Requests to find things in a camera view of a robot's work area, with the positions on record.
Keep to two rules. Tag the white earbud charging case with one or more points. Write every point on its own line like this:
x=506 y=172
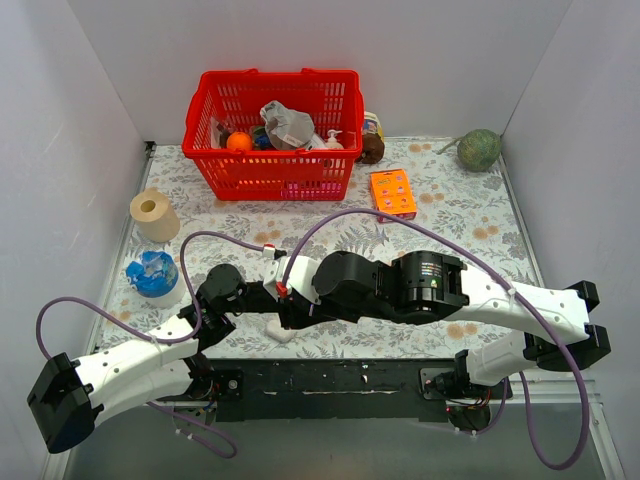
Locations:
x=276 y=332

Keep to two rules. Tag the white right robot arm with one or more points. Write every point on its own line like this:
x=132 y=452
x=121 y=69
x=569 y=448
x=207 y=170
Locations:
x=424 y=287

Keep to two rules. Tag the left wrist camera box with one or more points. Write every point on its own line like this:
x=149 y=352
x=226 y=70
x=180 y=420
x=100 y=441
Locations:
x=272 y=255

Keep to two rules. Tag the brown jar with label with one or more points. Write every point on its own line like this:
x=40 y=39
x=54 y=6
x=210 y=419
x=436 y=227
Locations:
x=373 y=146

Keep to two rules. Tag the dark green toy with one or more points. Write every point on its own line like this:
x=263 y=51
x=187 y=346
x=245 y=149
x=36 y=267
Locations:
x=260 y=139

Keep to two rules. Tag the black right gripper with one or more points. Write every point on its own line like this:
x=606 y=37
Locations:
x=292 y=315

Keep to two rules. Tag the orange fruit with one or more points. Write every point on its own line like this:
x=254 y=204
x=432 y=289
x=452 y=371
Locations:
x=239 y=141

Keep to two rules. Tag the red plastic shopping basket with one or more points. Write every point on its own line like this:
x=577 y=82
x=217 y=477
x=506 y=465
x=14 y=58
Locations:
x=233 y=99

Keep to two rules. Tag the grey crumpled bag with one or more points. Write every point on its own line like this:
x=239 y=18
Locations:
x=287 y=129

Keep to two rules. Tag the floral patterned table mat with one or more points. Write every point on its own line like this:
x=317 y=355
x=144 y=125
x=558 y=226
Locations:
x=455 y=208

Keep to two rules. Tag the orange snack box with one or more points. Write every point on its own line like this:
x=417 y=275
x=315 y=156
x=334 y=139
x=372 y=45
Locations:
x=391 y=193

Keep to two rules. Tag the beige paper roll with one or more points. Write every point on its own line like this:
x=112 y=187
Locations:
x=154 y=215

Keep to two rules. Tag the green melon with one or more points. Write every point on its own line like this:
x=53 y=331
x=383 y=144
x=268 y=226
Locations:
x=477 y=150

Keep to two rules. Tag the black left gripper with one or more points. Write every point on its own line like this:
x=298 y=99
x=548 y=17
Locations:
x=206 y=320

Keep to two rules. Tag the blue wrapped tissue roll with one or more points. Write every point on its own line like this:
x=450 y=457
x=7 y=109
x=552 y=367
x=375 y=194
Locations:
x=156 y=278

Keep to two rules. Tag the white pump bottle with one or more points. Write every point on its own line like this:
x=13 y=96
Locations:
x=332 y=141

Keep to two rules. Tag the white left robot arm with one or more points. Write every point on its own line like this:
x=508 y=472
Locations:
x=71 y=397

